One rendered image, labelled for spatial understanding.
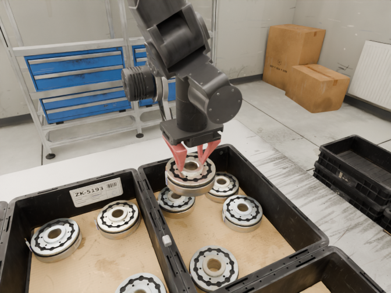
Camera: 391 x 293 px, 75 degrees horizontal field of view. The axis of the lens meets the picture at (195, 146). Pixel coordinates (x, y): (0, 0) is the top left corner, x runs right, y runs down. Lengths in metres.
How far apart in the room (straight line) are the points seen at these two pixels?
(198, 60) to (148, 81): 1.01
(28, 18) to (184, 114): 2.81
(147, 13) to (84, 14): 2.81
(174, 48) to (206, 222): 0.47
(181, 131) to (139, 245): 0.33
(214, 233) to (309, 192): 0.49
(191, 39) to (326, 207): 0.79
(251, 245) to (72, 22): 2.86
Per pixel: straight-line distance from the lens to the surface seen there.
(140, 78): 1.39
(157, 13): 0.36
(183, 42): 0.37
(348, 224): 0.99
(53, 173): 1.19
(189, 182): 0.49
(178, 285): 0.49
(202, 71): 0.36
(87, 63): 2.35
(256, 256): 0.65
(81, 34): 3.18
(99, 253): 0.68
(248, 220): 0.68
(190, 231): 0.68
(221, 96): 0.34
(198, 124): 0.43
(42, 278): 0.69
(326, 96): 3.40
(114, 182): 0.72
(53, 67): 2.35
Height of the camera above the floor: 1.36
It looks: 34 degrees down
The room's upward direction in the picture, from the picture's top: straight up
